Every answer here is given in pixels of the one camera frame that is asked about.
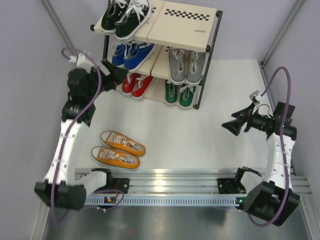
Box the red sneaker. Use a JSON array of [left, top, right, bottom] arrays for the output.
[[132, 74, 154, 99], [122, 72, 138, 95]]

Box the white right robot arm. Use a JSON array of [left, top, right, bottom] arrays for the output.
[[221, 102, 300, 227]]

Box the blue sneaker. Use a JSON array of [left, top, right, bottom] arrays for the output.
[[124, 42, 157, 72], [111, 41, 133, 68]]

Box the orange sneaker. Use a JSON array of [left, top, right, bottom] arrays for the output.
[[100, 130, 146, 157], [91, 146, 140, 170]]

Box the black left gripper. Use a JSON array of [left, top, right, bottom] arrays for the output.
[[85, 59, 128, 102]]

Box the black sneaker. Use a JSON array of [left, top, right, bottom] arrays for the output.
[[115, 0, 152, 41], [101, 0, 131, 35]]

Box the green sneaker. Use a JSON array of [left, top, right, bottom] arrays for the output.
[[165, 80, 179, 105], [179, 84, 197, 109]]

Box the grey sneaker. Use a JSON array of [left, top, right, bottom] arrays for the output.
[[168, 47, 186, 85], [186, 50, 206, 86]]

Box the aluminium mounting rail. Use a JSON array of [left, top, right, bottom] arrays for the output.
[[41, 167, 313, 208]]

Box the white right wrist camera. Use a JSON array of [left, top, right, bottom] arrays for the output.
[[249, 90, 265, 106]]

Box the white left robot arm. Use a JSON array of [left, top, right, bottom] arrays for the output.
[[34, 59, 128, 210]]

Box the beige three-tier shoe shelf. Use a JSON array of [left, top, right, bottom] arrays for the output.
[[90, 0, 223, 109]]

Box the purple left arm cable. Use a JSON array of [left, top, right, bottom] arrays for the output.
[[51, 47, 125, 223]]

